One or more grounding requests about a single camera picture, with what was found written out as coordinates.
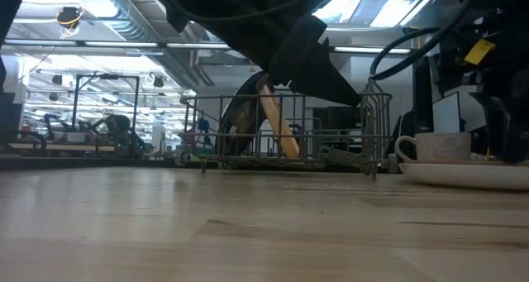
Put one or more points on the pale pink plate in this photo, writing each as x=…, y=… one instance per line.
x=463, y=175

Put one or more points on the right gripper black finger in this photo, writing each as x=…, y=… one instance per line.
x=494, y=125
x=520, y=116

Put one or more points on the brown wooden plate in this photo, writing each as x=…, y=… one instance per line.
x=280, y=122

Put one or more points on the speckled grey mug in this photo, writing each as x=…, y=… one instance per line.
x=442, y=146

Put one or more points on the ceiling light strip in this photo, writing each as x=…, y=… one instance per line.
x=124, y=44

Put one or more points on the background black robot station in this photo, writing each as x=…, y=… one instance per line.
x=115, y=127

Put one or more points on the grey monitor screen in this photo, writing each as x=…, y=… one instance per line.
x=446, y=113

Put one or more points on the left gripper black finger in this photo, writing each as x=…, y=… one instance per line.
x=326, y=83
x=295, y=46

